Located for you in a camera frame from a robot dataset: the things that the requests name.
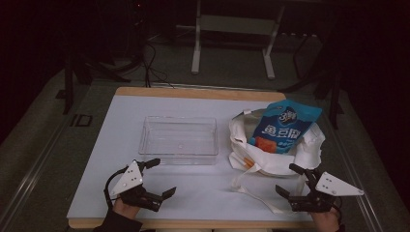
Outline white metal stand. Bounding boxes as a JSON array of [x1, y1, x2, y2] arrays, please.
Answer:
[[190, 0, 286, 80]]

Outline black floor cables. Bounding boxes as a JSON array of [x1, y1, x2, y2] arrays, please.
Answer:
[[141, 40, 177, 90]]

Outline metal floor rail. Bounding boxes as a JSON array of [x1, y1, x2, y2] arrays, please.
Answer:
[[2, 110, 78, 232], [327, 119, 386, 232]]

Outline black floor bracket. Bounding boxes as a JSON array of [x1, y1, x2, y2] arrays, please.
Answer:
[[70, 113, 94, 128]]

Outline white table mat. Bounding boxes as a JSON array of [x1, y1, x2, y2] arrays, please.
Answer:
[[66, 95, 315, 223]]

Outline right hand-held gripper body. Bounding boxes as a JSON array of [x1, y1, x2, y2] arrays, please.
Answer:
[[288, 169, 365, 213]]

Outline person's left hand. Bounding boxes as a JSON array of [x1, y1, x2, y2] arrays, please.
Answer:
[[112, 198, 140, 220]]

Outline white cloth tote bag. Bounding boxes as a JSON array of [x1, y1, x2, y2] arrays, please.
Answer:
[[227, 108, 327, 216]]

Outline blue snack packet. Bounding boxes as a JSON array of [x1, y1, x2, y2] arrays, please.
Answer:
[[248, 99, 323, 155]]

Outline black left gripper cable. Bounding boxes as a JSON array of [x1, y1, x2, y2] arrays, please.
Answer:
[[102, 165, 130, 209]]

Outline person's right hand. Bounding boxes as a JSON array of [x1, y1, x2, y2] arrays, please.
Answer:
[[310, 207, 341, 232]]

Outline clear plastic box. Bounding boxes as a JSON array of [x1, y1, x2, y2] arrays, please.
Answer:
[[138, 115, 220, 166]]

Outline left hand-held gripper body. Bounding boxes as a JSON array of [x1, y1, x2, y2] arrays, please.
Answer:
[[110, 159, 164, 213]]

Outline black stand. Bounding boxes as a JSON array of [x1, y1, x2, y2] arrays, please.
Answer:
[[55, 0, 146, 115], [278, 30, 345, 131]]

